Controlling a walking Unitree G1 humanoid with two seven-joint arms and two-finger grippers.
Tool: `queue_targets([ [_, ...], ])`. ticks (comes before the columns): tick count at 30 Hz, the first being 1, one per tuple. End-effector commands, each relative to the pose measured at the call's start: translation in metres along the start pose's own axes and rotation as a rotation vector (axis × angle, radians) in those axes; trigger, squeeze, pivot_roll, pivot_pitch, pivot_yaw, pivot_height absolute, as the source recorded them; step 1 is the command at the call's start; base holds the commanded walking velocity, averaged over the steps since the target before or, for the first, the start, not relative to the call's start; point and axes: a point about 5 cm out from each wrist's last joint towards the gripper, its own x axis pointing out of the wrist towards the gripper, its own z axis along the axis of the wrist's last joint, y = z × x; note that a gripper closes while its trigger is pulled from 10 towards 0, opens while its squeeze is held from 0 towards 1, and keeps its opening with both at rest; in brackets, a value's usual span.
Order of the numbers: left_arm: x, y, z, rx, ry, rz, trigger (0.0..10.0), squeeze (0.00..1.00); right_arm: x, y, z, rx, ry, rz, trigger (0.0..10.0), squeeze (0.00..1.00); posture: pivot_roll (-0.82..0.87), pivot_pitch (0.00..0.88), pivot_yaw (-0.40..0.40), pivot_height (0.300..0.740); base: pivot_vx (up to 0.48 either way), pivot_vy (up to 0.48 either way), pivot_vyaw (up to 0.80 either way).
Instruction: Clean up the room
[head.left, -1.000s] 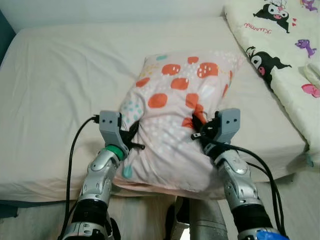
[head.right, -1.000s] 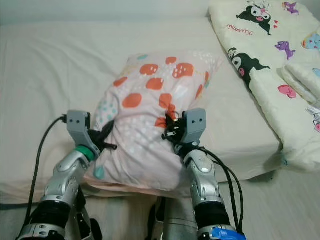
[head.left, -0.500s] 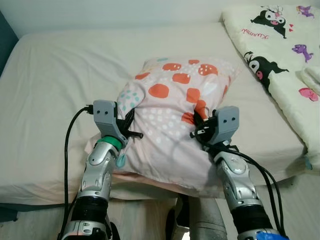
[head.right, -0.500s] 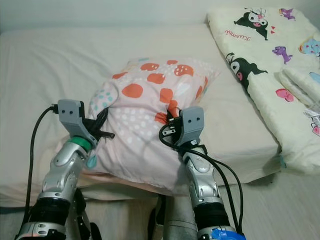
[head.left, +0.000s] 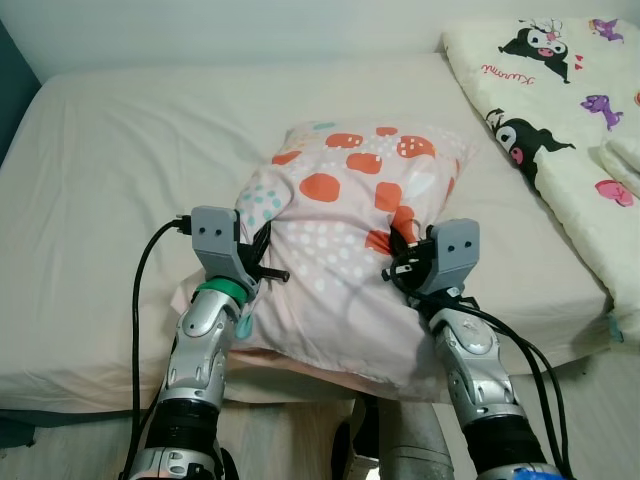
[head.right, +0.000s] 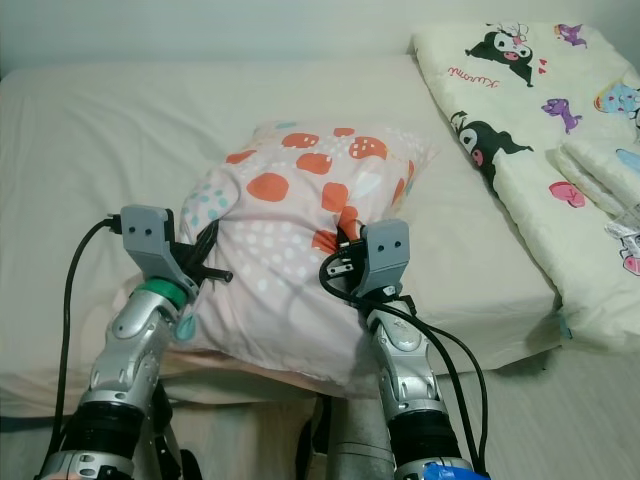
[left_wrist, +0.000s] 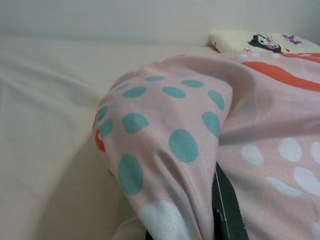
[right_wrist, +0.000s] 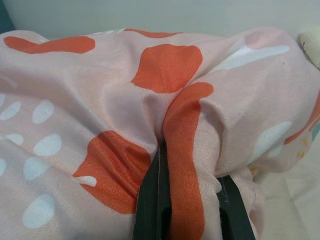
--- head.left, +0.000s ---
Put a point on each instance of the cream cartoon print quilt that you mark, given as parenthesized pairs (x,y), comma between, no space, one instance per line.
(555,95)

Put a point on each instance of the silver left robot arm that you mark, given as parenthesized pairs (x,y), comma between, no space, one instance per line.
(200,340)

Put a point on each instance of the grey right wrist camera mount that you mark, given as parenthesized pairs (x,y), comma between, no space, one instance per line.
(455,250)

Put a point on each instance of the grey right robot leg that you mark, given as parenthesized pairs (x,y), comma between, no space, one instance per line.
(410,450)

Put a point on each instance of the pink patterned pillow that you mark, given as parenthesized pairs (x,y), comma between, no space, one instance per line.
(340,290)

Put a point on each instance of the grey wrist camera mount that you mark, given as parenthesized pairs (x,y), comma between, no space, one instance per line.
(455,250)
(215,235)

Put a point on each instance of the beige sheeted mattress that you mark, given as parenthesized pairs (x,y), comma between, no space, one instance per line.
(100,200)

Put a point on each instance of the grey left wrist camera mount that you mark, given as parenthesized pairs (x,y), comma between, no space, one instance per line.
(215,235)

